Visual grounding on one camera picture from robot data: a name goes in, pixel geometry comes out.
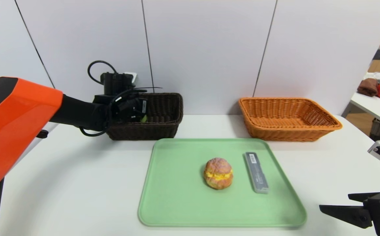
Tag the orange wicker basket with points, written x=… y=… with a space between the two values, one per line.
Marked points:
x=285 y=131

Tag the white crumpled cloth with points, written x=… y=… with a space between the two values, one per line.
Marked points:
x=379 y=77

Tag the black pump bottle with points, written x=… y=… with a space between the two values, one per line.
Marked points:
x=143 y=118

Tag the white side table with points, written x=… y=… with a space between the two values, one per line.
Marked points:
x=376 y=108

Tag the grey translucent plastic case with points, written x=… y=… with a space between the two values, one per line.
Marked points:
x=256 y=172

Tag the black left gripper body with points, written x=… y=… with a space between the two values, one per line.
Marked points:
x=143 y=106

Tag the light green plastic tray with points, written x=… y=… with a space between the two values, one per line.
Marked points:
x=183 y=196

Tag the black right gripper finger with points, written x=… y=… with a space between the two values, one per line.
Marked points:
x=360 y=196
x=350 y=214

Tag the cream bread bun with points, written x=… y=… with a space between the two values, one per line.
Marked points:
x=218 y=173

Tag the brown folded cloth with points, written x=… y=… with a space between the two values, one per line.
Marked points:
x=367 y=87

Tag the dark brown wicker basket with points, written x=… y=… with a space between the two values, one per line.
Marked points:
x=163 y=127

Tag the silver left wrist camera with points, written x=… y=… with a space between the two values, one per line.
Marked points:
x=131 y=77

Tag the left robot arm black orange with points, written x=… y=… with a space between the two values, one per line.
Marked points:
x=13 y=124

